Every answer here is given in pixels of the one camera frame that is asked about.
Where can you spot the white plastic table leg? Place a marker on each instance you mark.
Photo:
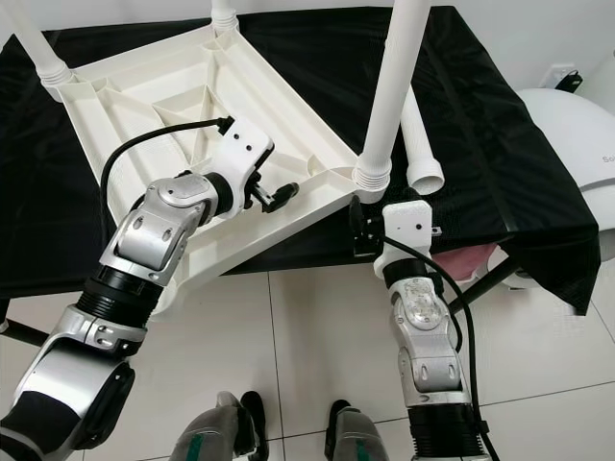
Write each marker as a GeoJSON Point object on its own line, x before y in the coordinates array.
{"type": "Point", "coordinates": [421, 154]}
{"type": "Point", "coordinates": [41, 43]}
{"type": "Point", "coordinates": [225, 14]}
{"type": "Point", "coordinates": [389, 86]}

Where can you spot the white plastic table top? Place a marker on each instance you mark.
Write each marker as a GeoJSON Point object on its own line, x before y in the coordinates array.
{"type": "Point", "coordinates": [115, 144]}

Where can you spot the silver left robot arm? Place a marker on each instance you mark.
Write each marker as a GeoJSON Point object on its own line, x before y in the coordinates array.
{"type": "Point", "coordinates": [154, 240]}

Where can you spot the pink object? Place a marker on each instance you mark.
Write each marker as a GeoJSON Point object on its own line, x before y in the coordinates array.
{"type": "Point", "coordinates": [471, 261]}

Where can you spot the black metal table leg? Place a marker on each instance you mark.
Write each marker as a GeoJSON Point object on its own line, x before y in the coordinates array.
{"type": "Point", "coordinates": [485, 281]}
{"type": "Point", "coordinates": [24, 331]}

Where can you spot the black tablecloth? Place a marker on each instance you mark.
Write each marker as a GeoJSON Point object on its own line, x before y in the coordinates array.
{"type": "Point", "coordinates": [509, 134]}

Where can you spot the grey robot right leg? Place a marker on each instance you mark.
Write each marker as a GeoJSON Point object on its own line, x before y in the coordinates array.
{"type": "Point", "coordinates": [360, 437]}

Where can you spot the grey robot leg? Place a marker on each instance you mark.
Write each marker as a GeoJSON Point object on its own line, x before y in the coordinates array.
{"type": "Point", "coordinates": [360, 437]}
{"type": "Point", "coordinates": [216, 432]}

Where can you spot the grey robot left leg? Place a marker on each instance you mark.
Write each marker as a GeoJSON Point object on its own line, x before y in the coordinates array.
{"type": "Point", "coordinates": [216, 432]}

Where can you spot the black power plug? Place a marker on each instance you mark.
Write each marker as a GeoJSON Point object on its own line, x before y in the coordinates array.
{"type": "Point", "coordinates": [570, 84]}

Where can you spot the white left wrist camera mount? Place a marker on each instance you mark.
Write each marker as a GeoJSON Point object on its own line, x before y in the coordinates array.
{"type": "Point", "coordinates": [245, 154]}

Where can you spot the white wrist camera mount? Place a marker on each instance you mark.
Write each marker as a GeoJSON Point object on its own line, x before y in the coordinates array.
{"type": "Point", "coordinates": [408, 226]}
{"type": "Point", "coordinates": [245, 154]}

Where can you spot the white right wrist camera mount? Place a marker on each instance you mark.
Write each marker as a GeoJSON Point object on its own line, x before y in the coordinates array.
{"type": "Point", "coordinates": [408, 226]}

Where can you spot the white wall socket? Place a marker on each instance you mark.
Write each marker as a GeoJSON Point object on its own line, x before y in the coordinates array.
{"type": "Point", "coordinates": [560, 74]}

